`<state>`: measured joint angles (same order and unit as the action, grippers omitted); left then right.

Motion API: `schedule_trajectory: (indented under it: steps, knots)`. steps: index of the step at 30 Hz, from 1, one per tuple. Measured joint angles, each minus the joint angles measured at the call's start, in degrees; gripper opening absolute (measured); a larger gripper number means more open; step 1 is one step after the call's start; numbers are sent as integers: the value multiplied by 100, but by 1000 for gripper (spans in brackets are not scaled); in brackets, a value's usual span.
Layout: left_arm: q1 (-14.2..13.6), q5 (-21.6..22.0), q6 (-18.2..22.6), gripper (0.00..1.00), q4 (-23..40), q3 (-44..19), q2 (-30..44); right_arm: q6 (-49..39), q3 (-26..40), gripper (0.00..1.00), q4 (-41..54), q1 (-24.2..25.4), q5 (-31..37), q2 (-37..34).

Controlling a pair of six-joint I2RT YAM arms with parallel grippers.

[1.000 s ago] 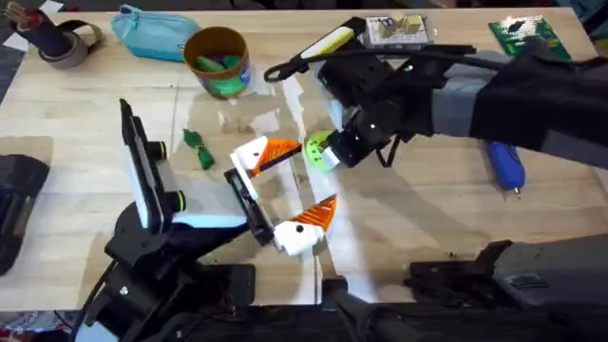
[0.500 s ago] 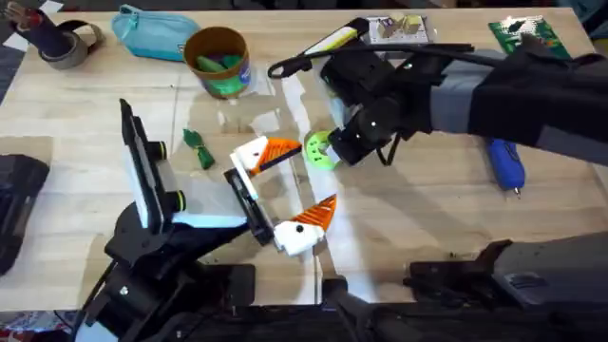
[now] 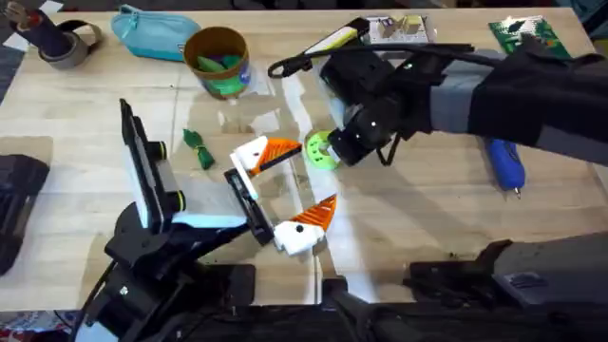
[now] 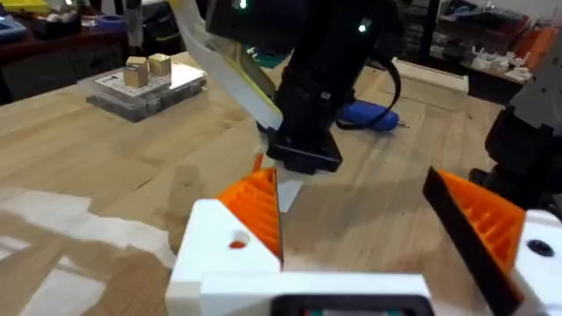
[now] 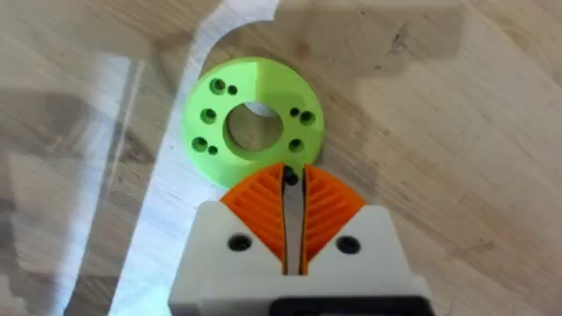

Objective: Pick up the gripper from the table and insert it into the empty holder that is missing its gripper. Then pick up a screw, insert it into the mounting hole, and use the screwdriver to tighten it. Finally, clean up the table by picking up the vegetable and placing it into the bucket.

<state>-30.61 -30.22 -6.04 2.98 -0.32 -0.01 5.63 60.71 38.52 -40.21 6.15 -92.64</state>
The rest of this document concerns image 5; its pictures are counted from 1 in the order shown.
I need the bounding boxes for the small black screw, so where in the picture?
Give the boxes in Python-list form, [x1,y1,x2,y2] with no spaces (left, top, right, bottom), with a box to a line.
[283,165,300,187]

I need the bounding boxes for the green disc with holes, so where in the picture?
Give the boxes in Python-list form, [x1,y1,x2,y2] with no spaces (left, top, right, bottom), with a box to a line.
[181,56,326,190]

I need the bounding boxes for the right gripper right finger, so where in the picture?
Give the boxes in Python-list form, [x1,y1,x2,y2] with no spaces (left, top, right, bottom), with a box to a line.
[299,163,434,316]

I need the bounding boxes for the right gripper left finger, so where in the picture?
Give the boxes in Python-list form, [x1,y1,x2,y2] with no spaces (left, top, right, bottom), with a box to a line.
[168,162,289,316]

